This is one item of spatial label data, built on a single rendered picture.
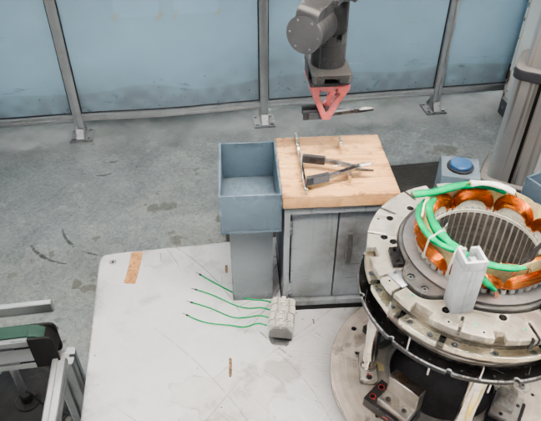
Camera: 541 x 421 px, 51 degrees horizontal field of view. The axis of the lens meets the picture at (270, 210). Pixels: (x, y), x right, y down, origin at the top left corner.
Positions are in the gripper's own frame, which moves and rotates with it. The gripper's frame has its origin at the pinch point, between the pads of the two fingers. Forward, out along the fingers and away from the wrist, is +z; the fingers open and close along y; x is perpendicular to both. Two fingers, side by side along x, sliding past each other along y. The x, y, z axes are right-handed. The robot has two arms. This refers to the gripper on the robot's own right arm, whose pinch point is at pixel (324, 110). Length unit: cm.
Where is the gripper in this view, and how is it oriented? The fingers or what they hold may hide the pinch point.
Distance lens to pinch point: 101.8
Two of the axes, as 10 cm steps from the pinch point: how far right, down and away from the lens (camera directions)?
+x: 10.0, -0.6, 0.7
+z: 0.0, 7.8, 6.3
